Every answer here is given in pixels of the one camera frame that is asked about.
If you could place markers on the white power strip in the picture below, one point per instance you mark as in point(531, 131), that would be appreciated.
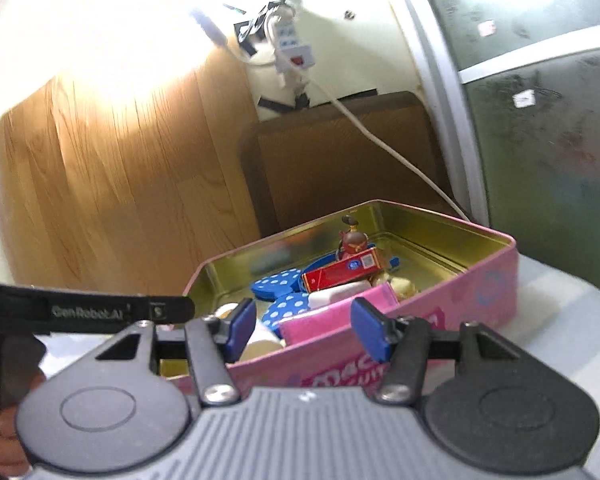
point(292, 42)

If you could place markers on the small red box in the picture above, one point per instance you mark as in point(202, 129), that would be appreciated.
point(342, 272)

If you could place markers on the white eraser block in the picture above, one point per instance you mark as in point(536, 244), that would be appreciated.
point(337, 294)

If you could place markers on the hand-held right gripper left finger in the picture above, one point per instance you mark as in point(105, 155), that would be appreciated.
point(240, 330)

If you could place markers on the blue polka-dot bow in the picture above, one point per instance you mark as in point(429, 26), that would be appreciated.
point(280, 295)

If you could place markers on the white door frame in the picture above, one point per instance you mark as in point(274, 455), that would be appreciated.
point(445, 110)

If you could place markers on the gold foil candy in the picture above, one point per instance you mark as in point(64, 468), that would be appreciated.
point(400, 287)

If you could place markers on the white square sticker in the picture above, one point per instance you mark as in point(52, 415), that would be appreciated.
point(487, 27)
point(524, 99)

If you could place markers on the black tape strip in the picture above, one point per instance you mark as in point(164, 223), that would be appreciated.
point(252, 27)
point(282, 105)

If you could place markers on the white plastic bottle orange label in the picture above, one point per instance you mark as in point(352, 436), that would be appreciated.
point(260, 342)

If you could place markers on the wooden headboard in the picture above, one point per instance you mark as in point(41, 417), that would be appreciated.
point(120, 175)

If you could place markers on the green frosted glass door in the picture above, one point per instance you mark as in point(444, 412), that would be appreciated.
point(555, 160)

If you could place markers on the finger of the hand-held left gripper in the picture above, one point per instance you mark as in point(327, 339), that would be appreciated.
point(80, 310)

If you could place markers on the person's left hand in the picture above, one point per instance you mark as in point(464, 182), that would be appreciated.
point(7, 440)

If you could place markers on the white bed sheet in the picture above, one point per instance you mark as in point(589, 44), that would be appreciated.
point(565, 320)

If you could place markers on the red-brown doll figurine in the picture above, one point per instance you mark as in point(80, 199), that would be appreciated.
point(352, 245)

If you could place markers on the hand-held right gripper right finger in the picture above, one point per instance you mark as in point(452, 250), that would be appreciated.
point(372, 327)

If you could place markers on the pink rectangular packet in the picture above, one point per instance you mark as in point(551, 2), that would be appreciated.
point(325, 322)

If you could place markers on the pink tin box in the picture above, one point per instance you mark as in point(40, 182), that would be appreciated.
point(455, 300)

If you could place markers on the brown chair back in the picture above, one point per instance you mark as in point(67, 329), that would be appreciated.
point(330, 170)

